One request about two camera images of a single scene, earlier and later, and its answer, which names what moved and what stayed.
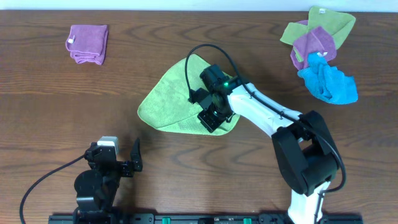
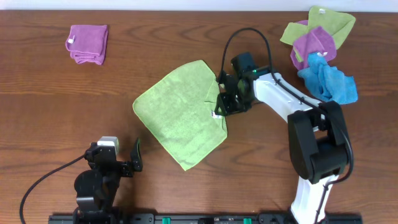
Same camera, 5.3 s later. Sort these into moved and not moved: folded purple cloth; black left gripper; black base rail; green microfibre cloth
Moved: green microfibre cloth
Not moved: black left gripper; folded purple cloth; black base rail
